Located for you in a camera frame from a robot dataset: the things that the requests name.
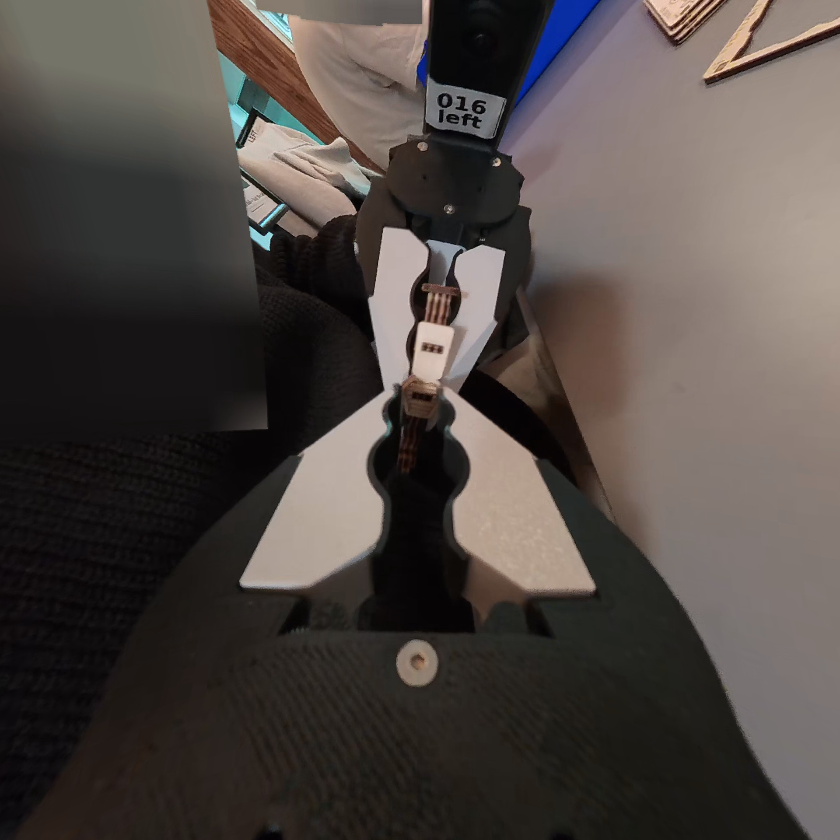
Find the person's black knit sweater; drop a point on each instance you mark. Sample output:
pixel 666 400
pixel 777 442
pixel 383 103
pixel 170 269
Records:
pixel 98 558

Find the standing sign board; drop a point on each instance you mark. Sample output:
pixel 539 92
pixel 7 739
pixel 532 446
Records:
pixel 262 207

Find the beige jacket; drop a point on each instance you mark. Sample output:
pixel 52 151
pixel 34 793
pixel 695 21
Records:
pixel 308 164

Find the punched wooden puzzle sheet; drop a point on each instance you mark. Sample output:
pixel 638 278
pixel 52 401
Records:
pixel 722 69

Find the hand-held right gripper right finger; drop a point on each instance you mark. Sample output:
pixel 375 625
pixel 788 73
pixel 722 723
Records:
pixel 518 525

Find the stack of wooden puzzle sheets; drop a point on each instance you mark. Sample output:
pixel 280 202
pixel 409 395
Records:
pixel 682 16

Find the blue plastic bin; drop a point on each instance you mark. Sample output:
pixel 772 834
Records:
pixel 564 33

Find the wooden puzzle model assembly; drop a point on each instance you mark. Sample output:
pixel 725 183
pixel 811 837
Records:
pixel 433 348

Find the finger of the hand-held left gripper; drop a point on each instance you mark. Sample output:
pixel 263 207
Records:
pixel 390 295
pixel 482 295

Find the person's left forearm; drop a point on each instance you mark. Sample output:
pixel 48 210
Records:
pixel 315 262

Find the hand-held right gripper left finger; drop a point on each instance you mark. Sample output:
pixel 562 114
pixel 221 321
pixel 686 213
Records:
pixel 315 525

